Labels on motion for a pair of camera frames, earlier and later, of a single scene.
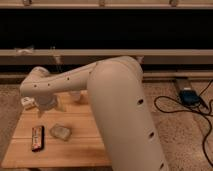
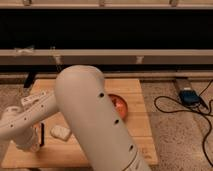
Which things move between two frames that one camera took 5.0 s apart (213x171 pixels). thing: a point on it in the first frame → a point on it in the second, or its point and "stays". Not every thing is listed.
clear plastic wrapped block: (61, 132) stays
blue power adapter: (189, 97) stays
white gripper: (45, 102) → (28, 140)
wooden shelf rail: (83, 57) stays
